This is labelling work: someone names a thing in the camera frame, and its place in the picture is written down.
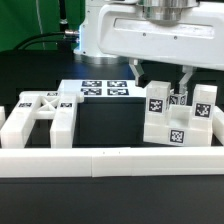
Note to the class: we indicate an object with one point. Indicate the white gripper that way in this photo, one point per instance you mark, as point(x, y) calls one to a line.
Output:
point(196, 39)

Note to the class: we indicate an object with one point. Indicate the white chair seat part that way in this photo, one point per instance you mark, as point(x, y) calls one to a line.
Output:
point(177, 127)

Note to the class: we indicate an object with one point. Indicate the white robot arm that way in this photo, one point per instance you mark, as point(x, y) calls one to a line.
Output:
point(89, 51)

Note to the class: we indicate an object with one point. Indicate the tagged white cube nut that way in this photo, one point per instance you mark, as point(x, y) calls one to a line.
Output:
point(178, 99)

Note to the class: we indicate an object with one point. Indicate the white right fence piece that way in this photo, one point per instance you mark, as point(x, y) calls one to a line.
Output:
point(218, 124)

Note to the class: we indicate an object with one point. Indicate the white fence piece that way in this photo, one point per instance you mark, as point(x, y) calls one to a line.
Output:
point(218, 124)
point(2, 116)

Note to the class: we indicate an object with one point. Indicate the white left fence piece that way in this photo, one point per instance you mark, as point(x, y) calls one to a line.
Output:
point(2, 116)

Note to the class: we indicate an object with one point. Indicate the white marker base plate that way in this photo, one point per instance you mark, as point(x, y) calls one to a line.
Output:
point(102, 88)

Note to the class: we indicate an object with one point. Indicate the white front fence rail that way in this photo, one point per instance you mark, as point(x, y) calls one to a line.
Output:
point(111, 162)

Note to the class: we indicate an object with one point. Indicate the white chair back frame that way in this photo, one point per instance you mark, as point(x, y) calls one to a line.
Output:
point(60, 108)

